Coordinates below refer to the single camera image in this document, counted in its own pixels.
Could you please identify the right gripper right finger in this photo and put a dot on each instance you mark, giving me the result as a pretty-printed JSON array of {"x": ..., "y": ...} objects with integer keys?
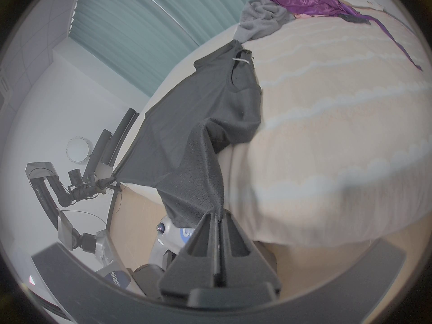
[{"x": 249, "y": 272}]

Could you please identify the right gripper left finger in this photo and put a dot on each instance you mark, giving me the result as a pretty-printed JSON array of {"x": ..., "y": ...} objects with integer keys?
[{"x": 189, "y": 272}]

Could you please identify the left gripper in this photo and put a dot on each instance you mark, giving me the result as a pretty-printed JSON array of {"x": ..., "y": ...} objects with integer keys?
[{"x": 97, "y": 184}]

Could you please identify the black T-shirt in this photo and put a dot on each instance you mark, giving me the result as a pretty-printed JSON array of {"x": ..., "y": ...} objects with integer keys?
[{"x": 202, "y": 113}]

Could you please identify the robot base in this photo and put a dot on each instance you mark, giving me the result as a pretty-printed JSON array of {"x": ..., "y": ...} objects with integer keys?
[{"x": 165, "y": 241}]

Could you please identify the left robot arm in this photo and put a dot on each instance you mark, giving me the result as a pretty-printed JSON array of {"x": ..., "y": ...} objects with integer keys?
[{"x": 40, "y": 170}]

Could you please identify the bed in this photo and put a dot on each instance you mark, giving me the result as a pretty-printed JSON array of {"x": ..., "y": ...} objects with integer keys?
[{"x": 337, "y": 130}]

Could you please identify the round white object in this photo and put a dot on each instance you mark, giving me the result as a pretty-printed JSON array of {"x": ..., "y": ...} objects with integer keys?
[{"x": 78, "y": 150}]

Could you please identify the grey garment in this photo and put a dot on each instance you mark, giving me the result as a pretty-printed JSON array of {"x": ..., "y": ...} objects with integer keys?
[{"x": 260, "y": 19}]

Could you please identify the pink garment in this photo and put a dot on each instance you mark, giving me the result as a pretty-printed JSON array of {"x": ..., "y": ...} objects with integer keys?
[{"x": 307, "y": 15}]

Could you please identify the black garment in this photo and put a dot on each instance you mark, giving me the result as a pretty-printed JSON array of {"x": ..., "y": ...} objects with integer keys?
[{"x": 354, "y": 19}]

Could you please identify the purple garment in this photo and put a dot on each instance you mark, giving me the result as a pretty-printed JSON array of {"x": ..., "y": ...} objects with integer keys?
[{"x": 303, "y": 0}]

